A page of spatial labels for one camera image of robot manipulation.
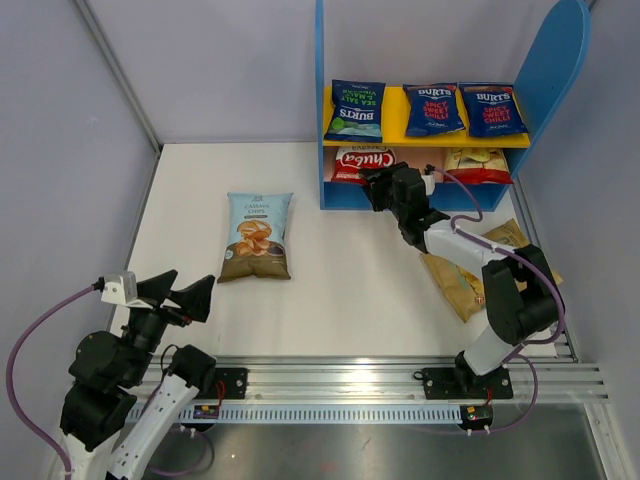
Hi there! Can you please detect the aluminium mounting rail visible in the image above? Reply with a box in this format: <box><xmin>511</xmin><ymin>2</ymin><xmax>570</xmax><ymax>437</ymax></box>
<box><xmin>129</xmin><ymin>354</ymin><xmax>609</xmax><ymax>406</ymax></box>

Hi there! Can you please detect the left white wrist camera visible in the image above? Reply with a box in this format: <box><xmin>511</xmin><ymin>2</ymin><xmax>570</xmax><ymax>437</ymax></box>
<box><xmin>100</xmin><ymin>271</ymin><xmax>152</xmax><ymax>309</ymax></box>

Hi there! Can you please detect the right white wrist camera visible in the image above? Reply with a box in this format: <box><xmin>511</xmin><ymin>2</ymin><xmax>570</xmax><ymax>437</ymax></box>
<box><xmin>421</xmin><ymin>164</ymin><xmax>443</xmax><ymax>196</ymax></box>

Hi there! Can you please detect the light blue cassava chips bag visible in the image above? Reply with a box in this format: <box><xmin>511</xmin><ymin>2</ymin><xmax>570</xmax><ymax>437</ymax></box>
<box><xmin>218</xmin><ymin>192</ymin><xmax>293</xmax><ymax>283</ymax></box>

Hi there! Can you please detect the blue shelf with coloured boards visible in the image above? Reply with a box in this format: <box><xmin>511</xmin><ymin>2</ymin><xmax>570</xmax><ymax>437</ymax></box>
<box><xmin>314</xmin><ymin>1</ymin><xmax>591</xmax><ymax>210</ymax></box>

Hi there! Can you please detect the blue Burts sea salt bag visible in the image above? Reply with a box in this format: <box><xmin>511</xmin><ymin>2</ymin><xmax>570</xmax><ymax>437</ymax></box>
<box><xmin>324</xmin><ymin>79</ymin><xmax>386</xmax><ymax>143</ymax></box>

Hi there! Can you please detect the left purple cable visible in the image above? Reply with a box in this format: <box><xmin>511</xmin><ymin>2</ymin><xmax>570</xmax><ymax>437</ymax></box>
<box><xmin>5</xmin><ymin>282</ymin><xmax>106</xmax><ymax>480</ymax></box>

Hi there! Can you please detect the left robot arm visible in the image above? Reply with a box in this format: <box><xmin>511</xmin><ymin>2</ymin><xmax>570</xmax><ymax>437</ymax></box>
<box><xmin>60</xmin><ymin>270</ymin><xmax>248</xmax><ymax>479</ymax></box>

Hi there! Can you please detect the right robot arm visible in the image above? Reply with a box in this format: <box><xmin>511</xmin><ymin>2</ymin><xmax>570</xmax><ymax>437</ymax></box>
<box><xmin>363</xmin><ymin>162</ymin><xmax>566</xmax><ymax>398</ymax></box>

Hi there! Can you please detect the blue Burts chilli bag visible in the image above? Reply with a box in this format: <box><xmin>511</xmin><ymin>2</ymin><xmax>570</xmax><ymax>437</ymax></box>
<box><xmin>403</xmin><ymin>83</ymin><xmax>465</xmax><ymax>138</ymax></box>
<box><xmin>459</xmin><ymin>83</ymin><xmax>528</xmax><ymax>138</ymax></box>

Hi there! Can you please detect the white slotted cable duct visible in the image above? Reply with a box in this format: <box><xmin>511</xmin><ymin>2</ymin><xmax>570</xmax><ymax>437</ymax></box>
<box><xmin>124</xmin><ymin>402</ymin><xmax>464</xmax><ymax>424</ymax></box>

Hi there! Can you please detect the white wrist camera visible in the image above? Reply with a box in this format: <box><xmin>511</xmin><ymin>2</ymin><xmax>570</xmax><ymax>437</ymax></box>
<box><xmin>421</xmin><ymin>164</ymin><xmax>443</xmax><ymax>196</ymax></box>
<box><xmin>100</xmin><ymin>271</ymin><xmax>152</xmax><ymax>309</ymax></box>

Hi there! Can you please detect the yellow chips bag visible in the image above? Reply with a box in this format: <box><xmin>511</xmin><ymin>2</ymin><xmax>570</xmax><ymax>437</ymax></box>
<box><xmin>419</xmin><ymin>218</ymin><xmax>564</xmax><ymax>324</ymax></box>

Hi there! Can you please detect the red Chuba bag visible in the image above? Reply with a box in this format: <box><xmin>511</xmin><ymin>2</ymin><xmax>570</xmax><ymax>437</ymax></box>
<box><xmin>331</xmin><ymin>146</ymin><xmax>397</xmax><ymax>185</ymax></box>
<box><xmin>444</xmin><ymin>147</ymin><xmax>512</xmax><ymax>185</ymax></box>

